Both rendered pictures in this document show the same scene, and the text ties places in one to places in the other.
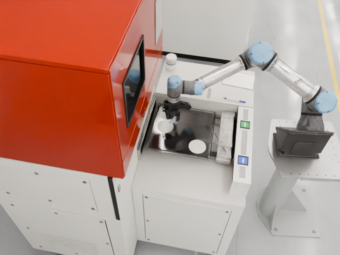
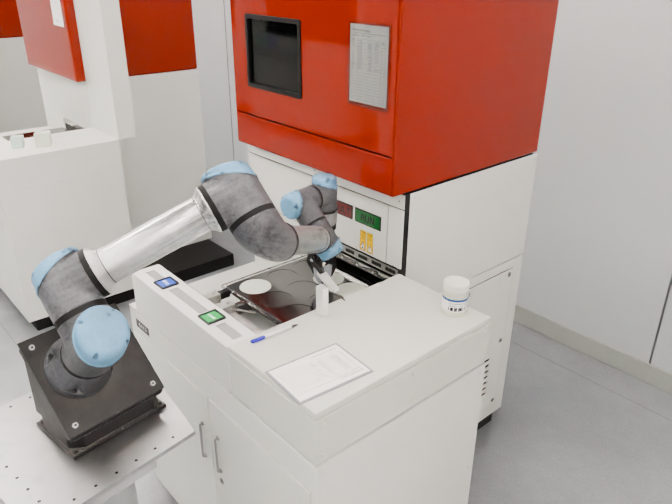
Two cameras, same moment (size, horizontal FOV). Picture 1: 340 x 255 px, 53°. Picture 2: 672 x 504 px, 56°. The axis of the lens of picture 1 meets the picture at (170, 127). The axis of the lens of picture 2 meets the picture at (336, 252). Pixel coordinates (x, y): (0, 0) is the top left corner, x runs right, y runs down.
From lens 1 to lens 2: 2.93 m
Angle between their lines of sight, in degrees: 93
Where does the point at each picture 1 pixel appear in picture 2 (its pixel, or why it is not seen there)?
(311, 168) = not seen: hidden behind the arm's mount
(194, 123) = (298, 302)
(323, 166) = (22, 418)
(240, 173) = (156, 274)
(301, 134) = not seen: hidden behind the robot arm
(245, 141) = (186, 303)
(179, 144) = (279, 276)
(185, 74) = (415, 319)
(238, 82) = (312, 364)
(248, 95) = (263, 358)
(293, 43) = not seen: outside the picture
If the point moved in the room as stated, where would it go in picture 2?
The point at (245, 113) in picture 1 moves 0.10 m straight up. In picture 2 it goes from (232, 333) to (229, 300)
